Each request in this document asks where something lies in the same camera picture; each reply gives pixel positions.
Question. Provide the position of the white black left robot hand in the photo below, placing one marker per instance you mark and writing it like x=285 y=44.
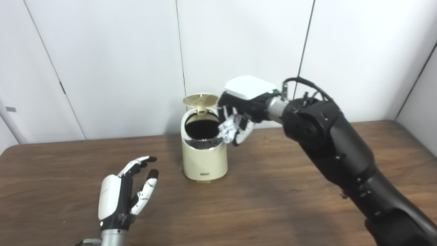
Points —
x=111 y=201

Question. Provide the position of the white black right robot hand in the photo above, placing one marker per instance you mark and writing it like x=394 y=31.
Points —
x=249 y=89

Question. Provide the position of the white paper ball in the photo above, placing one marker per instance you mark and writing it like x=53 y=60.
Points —
x=229 y=128

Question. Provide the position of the round cream bin lid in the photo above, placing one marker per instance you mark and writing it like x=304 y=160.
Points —
x=200 y=99

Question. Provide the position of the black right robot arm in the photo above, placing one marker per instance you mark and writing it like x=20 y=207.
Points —
x=341 y=153

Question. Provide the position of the cream-colored bin body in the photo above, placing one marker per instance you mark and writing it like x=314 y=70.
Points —
x=204 y=160

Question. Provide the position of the black wall panel hinge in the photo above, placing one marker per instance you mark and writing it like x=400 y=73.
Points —
x=62 y=88

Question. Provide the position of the white slanted wall post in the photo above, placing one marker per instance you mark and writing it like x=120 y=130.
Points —
x=12 y=124

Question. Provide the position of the small grey wall tag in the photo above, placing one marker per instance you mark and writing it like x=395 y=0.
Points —
x=10 y=109

